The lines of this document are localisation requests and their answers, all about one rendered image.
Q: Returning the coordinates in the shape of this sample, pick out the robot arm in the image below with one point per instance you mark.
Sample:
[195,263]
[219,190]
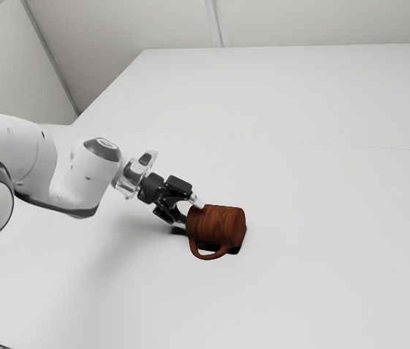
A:
[38,171]

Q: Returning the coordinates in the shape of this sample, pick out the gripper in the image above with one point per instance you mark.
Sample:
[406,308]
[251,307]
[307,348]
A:
[153,189]

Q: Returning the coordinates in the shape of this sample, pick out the brown wooden mug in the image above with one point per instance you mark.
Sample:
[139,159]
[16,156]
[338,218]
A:
[216,226]

